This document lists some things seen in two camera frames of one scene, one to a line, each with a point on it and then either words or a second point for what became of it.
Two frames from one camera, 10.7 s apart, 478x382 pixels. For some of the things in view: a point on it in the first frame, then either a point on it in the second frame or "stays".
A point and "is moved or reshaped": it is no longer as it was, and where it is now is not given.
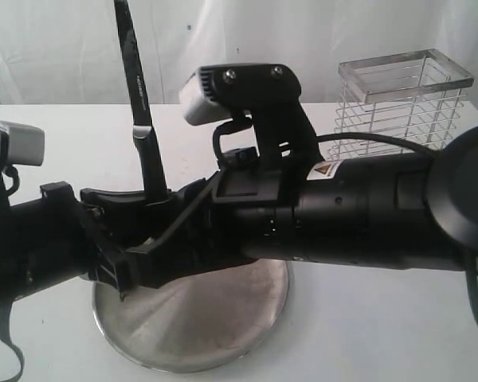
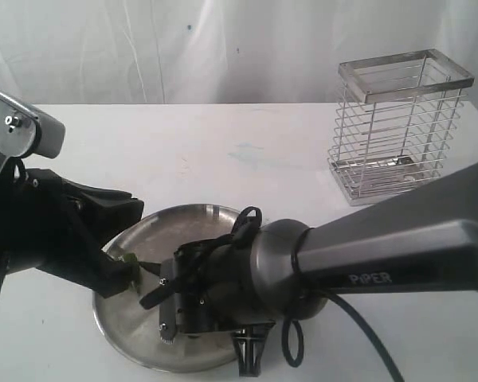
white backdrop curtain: x=68 y=52 stays
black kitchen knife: x=153 y=173 is moved or reshaped
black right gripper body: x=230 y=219 → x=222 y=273
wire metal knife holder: x=413 y=96 stays
